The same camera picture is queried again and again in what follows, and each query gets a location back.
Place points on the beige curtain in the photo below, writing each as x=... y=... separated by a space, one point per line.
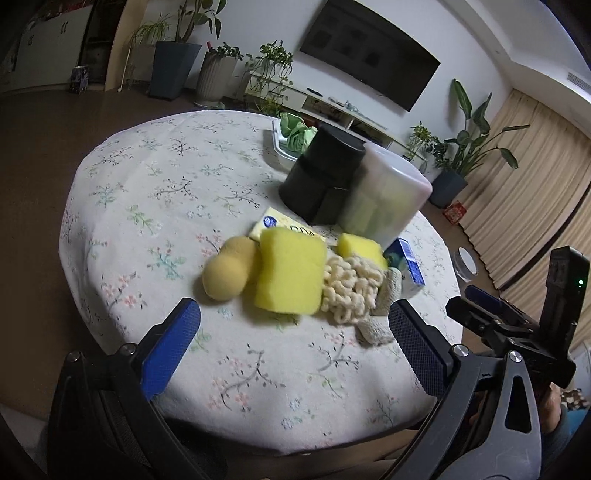
x=531 y=184

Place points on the white round device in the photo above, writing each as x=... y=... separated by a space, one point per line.
x=466 y=263

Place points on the plant in white ribbed pot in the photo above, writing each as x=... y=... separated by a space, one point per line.
x=214 y=78

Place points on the white plastic tray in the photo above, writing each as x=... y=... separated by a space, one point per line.
x=281 y=147

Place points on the small bushy green plant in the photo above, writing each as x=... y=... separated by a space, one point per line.
x=422 y=138

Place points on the green cloth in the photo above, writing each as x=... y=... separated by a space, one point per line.
x=295 y=131

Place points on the person's right hand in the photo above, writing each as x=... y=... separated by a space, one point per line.
x=551 y=408

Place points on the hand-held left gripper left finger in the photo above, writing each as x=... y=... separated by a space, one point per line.
x=171 y=350

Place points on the white translucent container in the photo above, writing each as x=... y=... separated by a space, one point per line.
x=392 y=198

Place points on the wall television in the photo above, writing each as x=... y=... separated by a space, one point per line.
x=369 y=50

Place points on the large-leaf plant in dark pot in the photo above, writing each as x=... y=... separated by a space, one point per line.
x=450 y=184

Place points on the small yellow sponge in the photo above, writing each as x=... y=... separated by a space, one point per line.
x=362 y=247

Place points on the large yellow sponge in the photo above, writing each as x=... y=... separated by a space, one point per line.
x=288 y=272

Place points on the cream chenille wash mitt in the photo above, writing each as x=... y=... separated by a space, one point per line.
x=351 y=290

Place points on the trailing green plant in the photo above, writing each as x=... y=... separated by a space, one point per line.
x=272 y=69

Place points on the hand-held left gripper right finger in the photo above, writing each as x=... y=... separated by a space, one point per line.
x=415 y=350

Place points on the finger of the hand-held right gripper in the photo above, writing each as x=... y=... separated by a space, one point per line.
x=485 y=296
x=471 y=318

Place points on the white television cabinet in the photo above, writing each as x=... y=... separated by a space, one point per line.
x=351 y=120

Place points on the red box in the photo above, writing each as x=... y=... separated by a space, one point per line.
x=455 y=212

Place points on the dark blue box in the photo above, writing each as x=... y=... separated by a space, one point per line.
x=79 y=79

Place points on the round floral tablecloth table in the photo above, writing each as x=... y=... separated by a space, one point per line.
x=184 y=184

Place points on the black cylindrical container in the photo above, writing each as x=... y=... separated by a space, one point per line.
x=323 y=170

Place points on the tan round sponge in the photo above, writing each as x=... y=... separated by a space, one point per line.
x=226 y=274

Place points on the grey knitted cloth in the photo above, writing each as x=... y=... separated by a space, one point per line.
x=378 y=330

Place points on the white cupboard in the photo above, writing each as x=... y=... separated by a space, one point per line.
x=46 y=46

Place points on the yellow tissue pack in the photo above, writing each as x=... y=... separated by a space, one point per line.
x=272 y=222

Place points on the blue tissue pack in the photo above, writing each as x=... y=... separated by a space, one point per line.
x=411 y=265

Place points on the tall plant in blue pot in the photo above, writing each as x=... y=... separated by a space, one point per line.
x=173 y=69

